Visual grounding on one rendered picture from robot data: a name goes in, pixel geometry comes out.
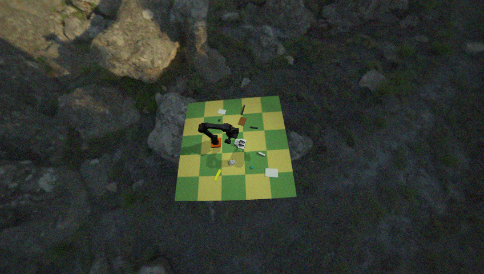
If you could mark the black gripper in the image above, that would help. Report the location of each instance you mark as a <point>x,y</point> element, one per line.
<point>228,141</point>

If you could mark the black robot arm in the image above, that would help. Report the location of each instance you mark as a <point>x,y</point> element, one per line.
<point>225,127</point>

